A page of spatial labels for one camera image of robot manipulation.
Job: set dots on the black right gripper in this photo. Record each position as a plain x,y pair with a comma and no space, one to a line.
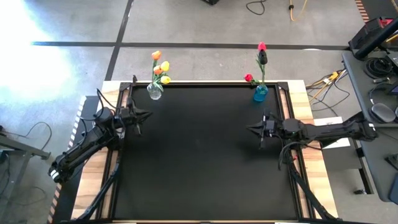
272,127

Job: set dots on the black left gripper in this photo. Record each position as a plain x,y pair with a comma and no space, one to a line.
127,115

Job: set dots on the yellow artificial tulip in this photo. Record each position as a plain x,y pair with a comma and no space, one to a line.
165,80
165,66

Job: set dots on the orange artificial tulip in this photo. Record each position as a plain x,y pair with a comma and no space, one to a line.
158,70
156,55

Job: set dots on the dark purple artificial tulip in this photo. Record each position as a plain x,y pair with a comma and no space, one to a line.
262,55
263,62

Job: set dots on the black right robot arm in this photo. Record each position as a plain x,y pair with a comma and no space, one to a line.
335,132

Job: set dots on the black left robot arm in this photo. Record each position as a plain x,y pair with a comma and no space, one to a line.
84,146

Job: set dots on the clear glass vase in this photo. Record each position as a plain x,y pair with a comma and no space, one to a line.
154,93

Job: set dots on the blue glass vase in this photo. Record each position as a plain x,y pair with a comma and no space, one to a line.
260,94

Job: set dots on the white paper sheet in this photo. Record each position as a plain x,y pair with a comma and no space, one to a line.
326,120

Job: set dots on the black table mat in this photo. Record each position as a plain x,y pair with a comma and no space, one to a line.
202,171

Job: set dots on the grey desk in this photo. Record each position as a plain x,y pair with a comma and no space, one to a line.
354,81

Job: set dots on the black metal stand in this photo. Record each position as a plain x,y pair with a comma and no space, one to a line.
21,149

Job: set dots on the grey over-ear headphones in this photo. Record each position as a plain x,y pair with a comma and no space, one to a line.
382,112

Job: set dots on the grey side table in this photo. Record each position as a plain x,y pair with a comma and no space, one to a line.
382,168

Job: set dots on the black box on floor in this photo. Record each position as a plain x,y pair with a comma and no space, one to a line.
211,1

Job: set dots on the black and red case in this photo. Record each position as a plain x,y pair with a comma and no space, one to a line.
370,34

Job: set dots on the black aluminium table frame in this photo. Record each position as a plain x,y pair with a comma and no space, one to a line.
283,86

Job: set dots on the black diagonal frame strut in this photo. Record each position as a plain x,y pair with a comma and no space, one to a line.
306,193
102,191

